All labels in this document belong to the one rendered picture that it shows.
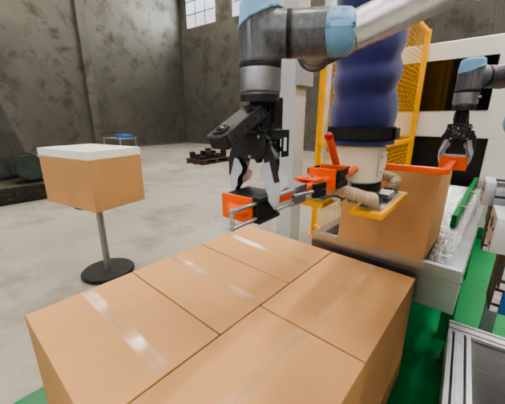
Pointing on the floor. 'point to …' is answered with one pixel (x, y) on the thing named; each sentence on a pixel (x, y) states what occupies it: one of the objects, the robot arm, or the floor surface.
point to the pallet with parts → (208, 157)
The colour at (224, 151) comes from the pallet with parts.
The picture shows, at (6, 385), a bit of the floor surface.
